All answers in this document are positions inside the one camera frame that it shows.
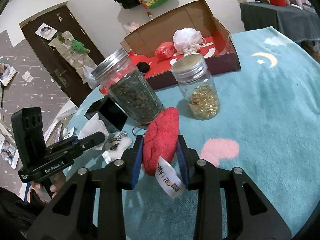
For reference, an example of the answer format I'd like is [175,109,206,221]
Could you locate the green plush dinosaur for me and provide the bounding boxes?
[72,40,90,54]

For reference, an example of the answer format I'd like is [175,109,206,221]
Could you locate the black fluffy scrunchie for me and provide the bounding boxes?
[136,62,150,73]

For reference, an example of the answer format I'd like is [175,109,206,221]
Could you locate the side table grey cloth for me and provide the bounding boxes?
[240,3,320,43]

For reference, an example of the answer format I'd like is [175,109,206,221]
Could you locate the photo card on door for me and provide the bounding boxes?
[35,23,57,41]

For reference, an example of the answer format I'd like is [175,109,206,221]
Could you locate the dark brown door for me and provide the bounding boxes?
[21,5,104,106]

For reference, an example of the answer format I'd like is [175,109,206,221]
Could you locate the red mesh bath pouf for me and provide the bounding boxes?
[155,42,176,61]

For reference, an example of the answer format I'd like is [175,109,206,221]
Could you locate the person's left hand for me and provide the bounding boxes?
[31,171,66,202]

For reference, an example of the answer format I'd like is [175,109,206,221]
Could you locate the small jar gold capsules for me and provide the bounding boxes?
[171,54,220,120]

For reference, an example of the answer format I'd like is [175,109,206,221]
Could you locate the red plush ball with tag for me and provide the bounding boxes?
[143,107,185,199]

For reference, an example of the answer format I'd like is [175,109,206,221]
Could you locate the beige hanging door organizer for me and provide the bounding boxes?
[48,31,97,83]

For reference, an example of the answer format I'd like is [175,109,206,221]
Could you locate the white plastic bag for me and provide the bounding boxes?
[82,64,98,89]

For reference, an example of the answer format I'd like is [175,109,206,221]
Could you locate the cardboard box red interior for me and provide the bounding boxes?
[121,0,241,90]

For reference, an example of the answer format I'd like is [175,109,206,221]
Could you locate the cream knitted scrunchie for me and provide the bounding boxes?
[183,43,201,56]

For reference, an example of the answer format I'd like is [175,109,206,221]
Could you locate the white fluffy bunny hair clip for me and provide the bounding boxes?
[102,131,132,164]

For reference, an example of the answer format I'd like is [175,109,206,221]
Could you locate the white tissue cloth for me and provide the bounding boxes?
[78,113,109,150]

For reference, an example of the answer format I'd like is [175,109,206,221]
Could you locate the large jar dark tea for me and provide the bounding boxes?
[92,48,164,125]

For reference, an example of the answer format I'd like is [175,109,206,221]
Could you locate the white mesh bath pouf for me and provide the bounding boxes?
[172,28,202,55]

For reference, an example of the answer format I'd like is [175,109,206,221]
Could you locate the pink plush on wall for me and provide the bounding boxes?
[123,22,140,35]

